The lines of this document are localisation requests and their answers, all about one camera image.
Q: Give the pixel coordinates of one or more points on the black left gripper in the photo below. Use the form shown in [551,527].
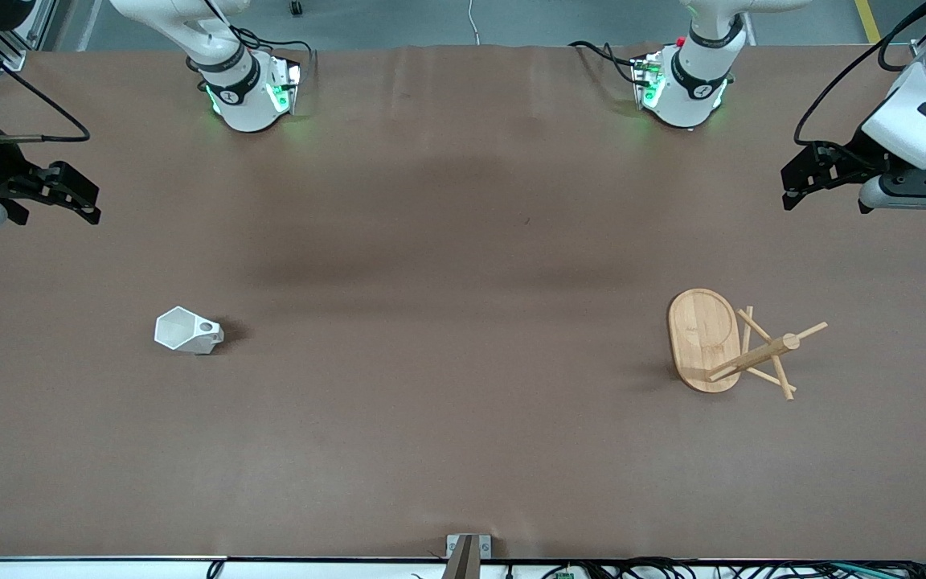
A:
[862,158]

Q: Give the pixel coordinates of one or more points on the white angular cup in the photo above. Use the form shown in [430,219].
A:
[186,334]

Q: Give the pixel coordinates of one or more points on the wooden cup rack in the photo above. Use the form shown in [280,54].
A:
[704,338]

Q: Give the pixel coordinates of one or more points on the small black caster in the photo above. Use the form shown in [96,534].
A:
[296,7]

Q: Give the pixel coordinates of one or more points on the brown table cover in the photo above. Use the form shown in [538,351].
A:
[463,402]

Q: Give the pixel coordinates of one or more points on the aluminium frame profile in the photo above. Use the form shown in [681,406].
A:
[9,55]

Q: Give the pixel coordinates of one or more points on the grey metal bracket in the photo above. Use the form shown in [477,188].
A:
[467,555]

